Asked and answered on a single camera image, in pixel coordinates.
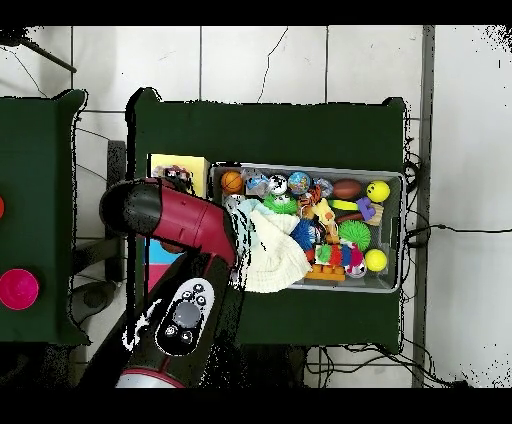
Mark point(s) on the cream yellow cloth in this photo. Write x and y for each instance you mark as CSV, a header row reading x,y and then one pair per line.
x,y
276,256

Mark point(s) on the colourful polka dot cloth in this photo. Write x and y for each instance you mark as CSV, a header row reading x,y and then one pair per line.
x,y
178,174

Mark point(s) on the multicolour fuzzy caterpillar toy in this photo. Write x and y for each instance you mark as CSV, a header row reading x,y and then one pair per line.
x,y
340,256

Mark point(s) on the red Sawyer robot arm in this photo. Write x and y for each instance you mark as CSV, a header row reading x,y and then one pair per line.
x,y
184,220

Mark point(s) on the wooden box with three holes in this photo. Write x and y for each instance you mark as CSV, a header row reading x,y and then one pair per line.
x,y
200,164

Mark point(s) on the clear mesh bin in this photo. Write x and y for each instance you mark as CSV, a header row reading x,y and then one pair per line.
x,y
392,280

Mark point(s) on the green fuzzy toy with eyes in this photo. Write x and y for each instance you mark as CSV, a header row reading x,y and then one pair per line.
x,y
280,205

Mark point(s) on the small orange basketball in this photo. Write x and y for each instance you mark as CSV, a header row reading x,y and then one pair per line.
x,y
233,182

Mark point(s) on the globe print ball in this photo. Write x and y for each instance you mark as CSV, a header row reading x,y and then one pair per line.
x,y
299,182

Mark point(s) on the brown toy football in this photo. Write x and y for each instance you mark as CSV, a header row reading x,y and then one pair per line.
x,y
347,189

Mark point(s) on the green spiky ball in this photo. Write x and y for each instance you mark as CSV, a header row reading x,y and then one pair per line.
x,y
354,234

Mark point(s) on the yellow smiley ball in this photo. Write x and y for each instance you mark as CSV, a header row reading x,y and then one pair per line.
x,y
378,191

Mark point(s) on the plain yellow ball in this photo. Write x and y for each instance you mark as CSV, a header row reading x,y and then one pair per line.
x,y
375,260

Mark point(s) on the side table with green cloth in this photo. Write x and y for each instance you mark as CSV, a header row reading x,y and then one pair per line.
x,y
40,200

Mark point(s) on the pink disc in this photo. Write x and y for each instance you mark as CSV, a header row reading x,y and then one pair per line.
x,y
18,290

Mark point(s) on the red disc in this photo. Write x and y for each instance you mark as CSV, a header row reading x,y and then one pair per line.
x,y
2,207

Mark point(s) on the black tripod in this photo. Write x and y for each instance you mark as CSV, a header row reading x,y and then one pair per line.
x,y
12,37

